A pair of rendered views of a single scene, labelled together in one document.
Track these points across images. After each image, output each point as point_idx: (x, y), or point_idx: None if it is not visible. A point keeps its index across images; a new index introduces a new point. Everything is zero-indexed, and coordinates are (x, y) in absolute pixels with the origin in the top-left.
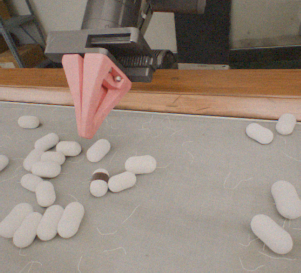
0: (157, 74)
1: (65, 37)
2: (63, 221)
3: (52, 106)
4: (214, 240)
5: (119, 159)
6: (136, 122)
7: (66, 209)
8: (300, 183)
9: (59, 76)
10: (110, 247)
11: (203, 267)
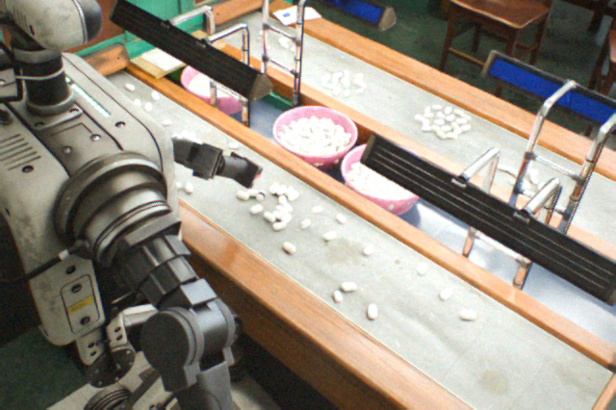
0: (195, 239)
1: (253, 163)
2: (276, 184)
3: (272, 264)
4: None
5: (248, 206)
6: (229, 223)
7: (274, 187)
8: None
9: (261, 281)
10: (265, 181)
11: None
